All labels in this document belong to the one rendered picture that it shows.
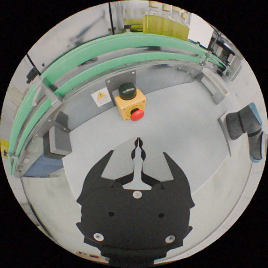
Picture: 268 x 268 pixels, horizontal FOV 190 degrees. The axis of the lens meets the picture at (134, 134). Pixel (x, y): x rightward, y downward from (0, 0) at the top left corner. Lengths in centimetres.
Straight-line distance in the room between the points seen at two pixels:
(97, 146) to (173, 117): 26
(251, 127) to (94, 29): 79
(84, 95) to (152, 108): 21
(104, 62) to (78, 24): 35
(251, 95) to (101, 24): 414
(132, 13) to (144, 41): 32
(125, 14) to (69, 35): 25
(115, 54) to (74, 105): 17
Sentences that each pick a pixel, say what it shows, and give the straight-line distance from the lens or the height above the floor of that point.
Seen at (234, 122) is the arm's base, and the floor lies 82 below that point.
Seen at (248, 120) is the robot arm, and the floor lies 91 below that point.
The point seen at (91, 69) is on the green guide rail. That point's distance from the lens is 22.
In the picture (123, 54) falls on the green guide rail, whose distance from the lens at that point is 23.
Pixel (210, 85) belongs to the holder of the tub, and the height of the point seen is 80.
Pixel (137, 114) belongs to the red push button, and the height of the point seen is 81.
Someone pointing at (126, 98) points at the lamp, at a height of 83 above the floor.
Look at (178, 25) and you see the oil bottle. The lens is 48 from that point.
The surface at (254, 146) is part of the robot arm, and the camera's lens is 51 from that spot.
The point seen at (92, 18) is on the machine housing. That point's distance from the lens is 52.
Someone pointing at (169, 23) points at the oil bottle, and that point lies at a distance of 44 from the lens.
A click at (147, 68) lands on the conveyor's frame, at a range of 26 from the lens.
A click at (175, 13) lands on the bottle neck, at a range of 50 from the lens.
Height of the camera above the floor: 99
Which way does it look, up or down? 73 degrees down
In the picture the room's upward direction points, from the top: 5 degrees counter-clockwise
